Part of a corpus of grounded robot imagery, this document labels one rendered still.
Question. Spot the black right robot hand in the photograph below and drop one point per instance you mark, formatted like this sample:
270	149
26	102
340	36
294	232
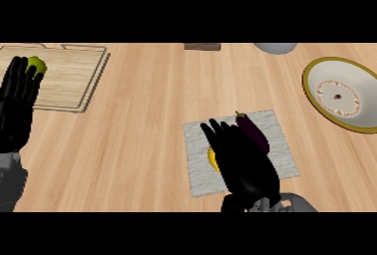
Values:
245	166

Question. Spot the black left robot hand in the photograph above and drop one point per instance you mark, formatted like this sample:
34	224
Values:
15	109

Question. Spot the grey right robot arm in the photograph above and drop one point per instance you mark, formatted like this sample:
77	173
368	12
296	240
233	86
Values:
290	203

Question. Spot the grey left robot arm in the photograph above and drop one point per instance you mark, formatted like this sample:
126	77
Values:
9	179

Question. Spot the yellow lemon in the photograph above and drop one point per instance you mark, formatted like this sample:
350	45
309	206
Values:
213	158

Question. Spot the grey cloth placemat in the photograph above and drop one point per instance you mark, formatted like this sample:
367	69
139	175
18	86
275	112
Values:
282	156

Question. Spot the white bowl with yellow rim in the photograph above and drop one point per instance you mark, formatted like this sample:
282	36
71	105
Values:
343	93

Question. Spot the dark purple eggplant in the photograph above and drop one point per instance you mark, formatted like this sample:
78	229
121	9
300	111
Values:
254	131

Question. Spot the pale wooden cutting board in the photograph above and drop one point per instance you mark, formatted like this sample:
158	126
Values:
63	79

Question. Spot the green lime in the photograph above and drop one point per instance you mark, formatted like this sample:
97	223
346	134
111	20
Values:
38	64

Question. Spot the grey round object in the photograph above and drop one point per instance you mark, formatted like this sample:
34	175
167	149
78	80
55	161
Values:
275	48

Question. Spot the brown wooden block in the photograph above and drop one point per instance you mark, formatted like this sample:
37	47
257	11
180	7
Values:
201	46

